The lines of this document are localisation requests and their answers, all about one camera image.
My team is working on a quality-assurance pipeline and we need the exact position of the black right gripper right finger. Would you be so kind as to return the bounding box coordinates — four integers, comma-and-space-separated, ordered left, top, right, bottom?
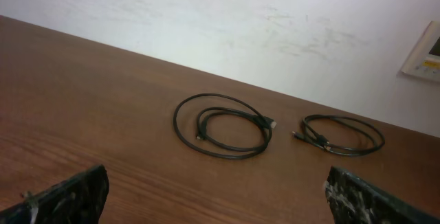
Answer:
324, 166, 439, 224

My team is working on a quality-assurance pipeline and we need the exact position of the black USB cable bundle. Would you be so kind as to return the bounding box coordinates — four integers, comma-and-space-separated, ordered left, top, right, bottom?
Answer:
173, 93, 278, 160

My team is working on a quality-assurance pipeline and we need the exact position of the white wall thermostat panel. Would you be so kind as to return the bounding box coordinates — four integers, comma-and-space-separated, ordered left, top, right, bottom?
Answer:
401, 21, 439, 82

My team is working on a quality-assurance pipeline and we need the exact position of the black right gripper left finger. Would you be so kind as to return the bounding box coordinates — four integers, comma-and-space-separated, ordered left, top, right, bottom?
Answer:
1, 165, 109, 224

